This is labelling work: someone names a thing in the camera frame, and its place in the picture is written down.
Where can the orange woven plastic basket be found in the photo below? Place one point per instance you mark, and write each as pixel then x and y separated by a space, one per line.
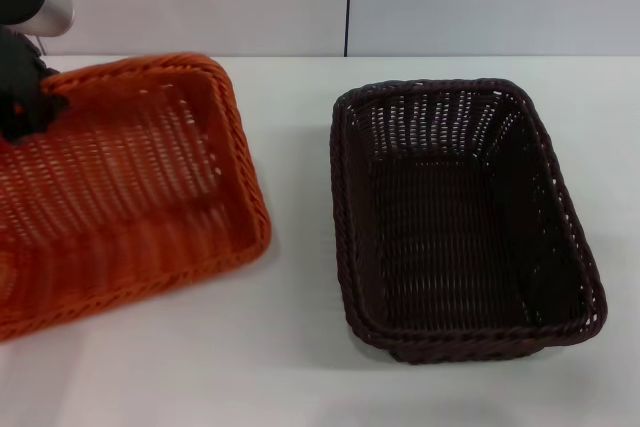
pixel 125 187

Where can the dark brown woven basket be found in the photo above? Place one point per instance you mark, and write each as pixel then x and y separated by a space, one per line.
pixel 450 247

